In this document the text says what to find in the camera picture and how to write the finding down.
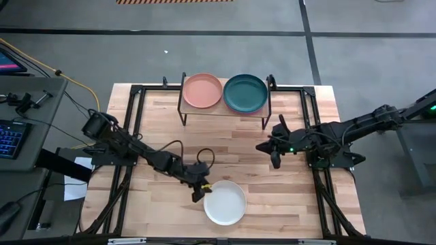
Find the black looped gripper cable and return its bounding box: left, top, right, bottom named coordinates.
left=196, top=147, right=217, bottom=171

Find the white paper sheet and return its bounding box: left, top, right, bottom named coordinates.
left=63, top=156, right=95, bottom=202

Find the grey side desk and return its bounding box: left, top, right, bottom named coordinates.
left=0, top=76, right=69, bottom=172

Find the yellow cable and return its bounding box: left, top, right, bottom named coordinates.
left=0, top=37, right=102, bottom=150

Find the grey metal stand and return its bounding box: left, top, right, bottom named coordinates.
left=396, top=120, right=436, bottom=197

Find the white plastic plate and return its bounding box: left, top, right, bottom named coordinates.
left=203, top=180, right=247, bottom=227

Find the salmon plastic plate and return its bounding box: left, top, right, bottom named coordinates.
left=183, top=72, right=223, bottom=110

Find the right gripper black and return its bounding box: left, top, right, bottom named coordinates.
left=255, top=114, right=309, bottom=169

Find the black clamp tool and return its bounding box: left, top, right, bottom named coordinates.
left=5, top=89, right=55, bottom=115

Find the black metal rig frame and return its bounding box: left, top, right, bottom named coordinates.
left=80, top=83, right=368, bottom=243

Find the black computer mouse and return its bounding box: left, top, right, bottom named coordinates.
left=0, top=201, right=22, bottom=236

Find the wooden shelf with black legs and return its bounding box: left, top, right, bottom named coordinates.
left=176, top=71, right=278, bottom=131

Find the silver metal bracket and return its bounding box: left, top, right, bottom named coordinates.
left=297, top=239, right=337, bottom=245
left=107, top=238, right=148, bottom=245

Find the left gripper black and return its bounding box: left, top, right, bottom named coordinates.
left=183, top=162, right=213, bottom=203

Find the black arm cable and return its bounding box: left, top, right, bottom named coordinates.
left=155, top=140, right=185, bottom=167

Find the blue backlit keyboard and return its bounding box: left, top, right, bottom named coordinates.
left=0, top=119, right=32, bottom=161

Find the teal plastic plate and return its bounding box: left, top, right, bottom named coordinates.
left=223, top=73, right=269, bottom=114

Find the thin black floor cable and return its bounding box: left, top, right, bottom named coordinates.
left=0, top=43, right=91, bottom=118

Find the monitor with pink screen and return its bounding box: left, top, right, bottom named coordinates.
left=0, top=47, right=29, bottom=74

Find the black flat box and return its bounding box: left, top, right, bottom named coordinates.
left=35, top=147, right=93, bottom=183

